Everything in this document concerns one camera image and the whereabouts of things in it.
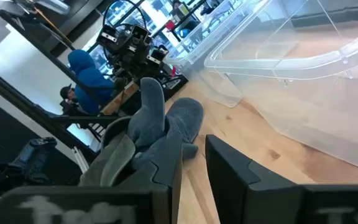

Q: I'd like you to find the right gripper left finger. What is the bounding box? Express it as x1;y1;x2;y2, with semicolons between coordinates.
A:
0;134;183;224

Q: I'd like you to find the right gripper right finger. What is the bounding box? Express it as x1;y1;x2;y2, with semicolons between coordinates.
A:
204;134;358;224

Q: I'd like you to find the green baseball cap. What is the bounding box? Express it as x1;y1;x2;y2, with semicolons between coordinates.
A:
79;116;136;187

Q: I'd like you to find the grey-blue fleece hat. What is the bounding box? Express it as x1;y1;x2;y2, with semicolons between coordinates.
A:
126;77;204;170

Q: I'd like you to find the person in blue jacket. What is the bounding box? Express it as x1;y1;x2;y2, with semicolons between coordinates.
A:
67;49;115;115

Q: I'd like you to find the person at desk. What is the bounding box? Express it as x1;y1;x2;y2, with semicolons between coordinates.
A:
168;0;202;40

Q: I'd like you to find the person with dark cap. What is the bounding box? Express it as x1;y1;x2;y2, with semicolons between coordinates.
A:
59;83;80;116

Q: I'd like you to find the small clear plastic bin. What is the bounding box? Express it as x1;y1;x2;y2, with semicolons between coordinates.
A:
165;0;248;108

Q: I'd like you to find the large clear plastic bin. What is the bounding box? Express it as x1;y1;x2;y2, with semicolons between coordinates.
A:
203;0;358;175

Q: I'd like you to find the black camera cable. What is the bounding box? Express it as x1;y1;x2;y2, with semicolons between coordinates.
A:
103;0;149;32

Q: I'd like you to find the black metal frame beam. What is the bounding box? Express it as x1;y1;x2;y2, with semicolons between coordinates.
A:
0;61;99;162

